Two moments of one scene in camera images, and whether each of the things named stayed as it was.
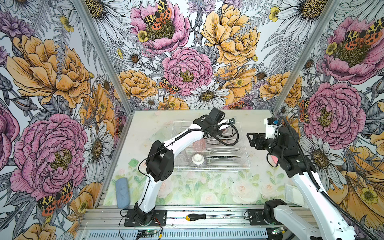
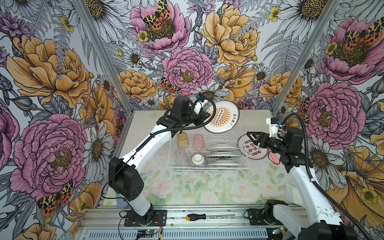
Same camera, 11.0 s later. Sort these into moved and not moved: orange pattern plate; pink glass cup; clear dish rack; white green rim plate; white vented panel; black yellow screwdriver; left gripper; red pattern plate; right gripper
Moved: orange pattern plate; left gripper; red pattern plate
Not moved: clear dish rack; white vented panel; pink glass cup; right gripper; black yellow screwdriver; white green rim plate
